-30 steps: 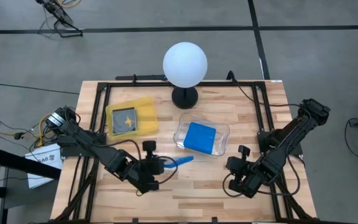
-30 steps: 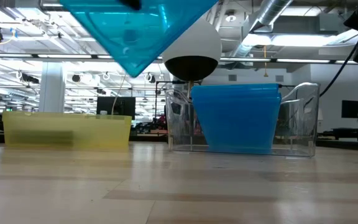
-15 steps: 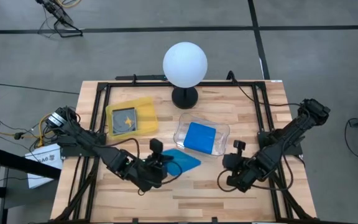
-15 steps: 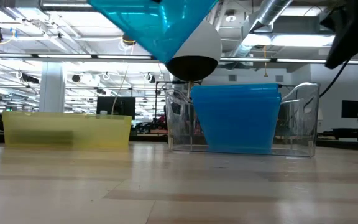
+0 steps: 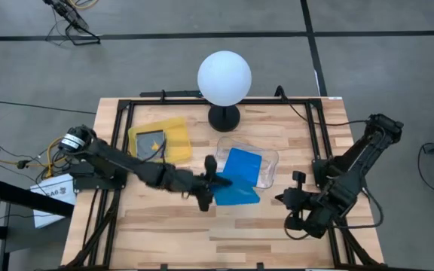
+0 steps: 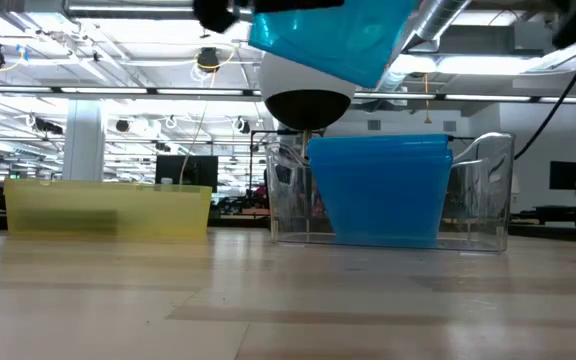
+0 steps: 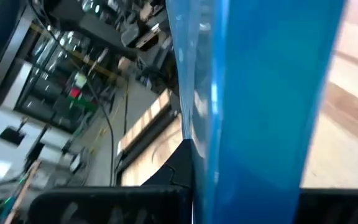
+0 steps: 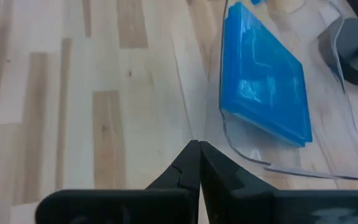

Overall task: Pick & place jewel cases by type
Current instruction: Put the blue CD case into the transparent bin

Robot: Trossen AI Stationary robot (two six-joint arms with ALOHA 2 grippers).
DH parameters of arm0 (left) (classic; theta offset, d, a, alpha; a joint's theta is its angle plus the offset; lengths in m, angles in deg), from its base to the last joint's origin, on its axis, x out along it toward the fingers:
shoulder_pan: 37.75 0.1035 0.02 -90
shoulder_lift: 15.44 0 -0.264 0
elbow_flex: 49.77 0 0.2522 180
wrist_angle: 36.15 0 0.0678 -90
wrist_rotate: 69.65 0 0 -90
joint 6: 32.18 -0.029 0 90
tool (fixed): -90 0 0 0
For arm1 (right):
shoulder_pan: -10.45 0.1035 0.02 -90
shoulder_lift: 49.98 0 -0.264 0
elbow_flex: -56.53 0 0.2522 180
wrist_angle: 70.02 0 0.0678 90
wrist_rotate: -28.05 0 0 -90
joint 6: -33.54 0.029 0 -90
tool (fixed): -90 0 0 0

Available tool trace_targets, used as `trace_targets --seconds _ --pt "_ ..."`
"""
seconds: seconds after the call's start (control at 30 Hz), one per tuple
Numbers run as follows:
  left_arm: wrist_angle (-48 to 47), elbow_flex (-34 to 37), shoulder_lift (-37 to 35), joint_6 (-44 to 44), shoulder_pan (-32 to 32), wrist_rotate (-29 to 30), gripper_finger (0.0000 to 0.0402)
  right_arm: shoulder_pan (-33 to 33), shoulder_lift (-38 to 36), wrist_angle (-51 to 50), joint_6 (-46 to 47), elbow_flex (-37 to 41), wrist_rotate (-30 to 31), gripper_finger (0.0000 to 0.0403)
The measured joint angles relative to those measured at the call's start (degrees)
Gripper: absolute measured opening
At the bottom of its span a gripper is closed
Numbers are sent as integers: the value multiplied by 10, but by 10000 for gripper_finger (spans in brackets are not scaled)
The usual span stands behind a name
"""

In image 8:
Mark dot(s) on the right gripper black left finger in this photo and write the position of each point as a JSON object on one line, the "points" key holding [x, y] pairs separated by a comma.
{"points": [[182, 174]]}

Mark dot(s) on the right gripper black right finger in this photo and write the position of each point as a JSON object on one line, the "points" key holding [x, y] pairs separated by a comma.
{"points": [[228, 186]]}

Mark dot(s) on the clear plastic bin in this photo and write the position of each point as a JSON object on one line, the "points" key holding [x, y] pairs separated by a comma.
{"points": [[328, 124]]}

